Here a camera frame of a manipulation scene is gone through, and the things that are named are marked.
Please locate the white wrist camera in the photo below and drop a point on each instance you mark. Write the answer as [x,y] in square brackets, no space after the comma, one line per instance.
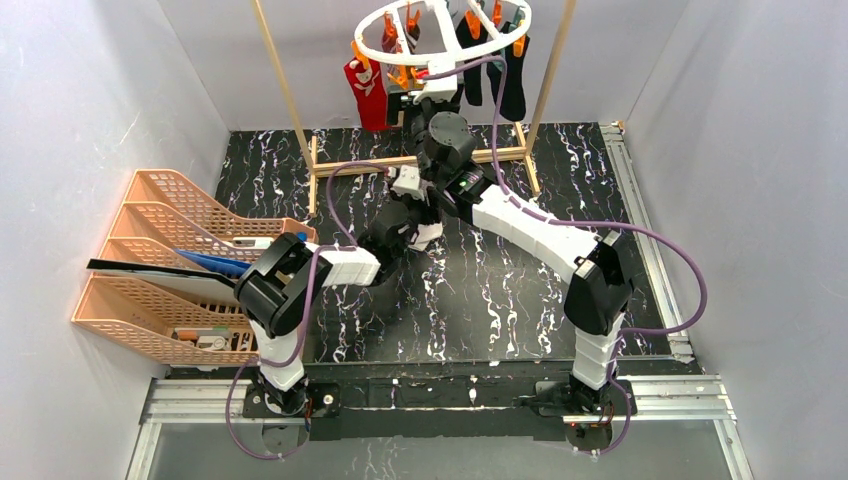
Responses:
[440,83]
[406,180]

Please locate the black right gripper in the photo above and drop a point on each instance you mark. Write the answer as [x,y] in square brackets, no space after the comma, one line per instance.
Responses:
[403,105]

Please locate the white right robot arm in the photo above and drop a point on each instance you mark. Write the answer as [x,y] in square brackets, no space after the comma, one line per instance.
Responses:
[447,181]

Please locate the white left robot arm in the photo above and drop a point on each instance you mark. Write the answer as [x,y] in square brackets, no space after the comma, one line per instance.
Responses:
[278,291]

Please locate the white sock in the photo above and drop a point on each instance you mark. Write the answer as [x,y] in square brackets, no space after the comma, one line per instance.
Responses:
[424,235]

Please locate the peach mesh file rack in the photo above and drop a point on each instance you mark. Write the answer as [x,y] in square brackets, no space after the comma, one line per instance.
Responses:
[150,290]

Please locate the black white folder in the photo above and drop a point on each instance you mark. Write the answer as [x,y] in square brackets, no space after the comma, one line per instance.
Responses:
[207,286]

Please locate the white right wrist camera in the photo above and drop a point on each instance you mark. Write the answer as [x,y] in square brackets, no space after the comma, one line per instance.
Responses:
[440,83]

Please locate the white round clip hanger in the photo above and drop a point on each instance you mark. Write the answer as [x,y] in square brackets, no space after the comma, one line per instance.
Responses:
[452,50]

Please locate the orange clothes peg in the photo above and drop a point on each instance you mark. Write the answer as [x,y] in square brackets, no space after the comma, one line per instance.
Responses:
[404,77]

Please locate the red bear sock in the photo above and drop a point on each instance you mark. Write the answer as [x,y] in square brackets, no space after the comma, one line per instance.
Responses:
[366,83]

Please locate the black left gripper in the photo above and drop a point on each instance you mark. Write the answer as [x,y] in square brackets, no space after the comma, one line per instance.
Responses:
[411,216]

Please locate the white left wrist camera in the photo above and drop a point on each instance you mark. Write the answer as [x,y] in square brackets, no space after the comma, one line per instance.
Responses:
[406,180]

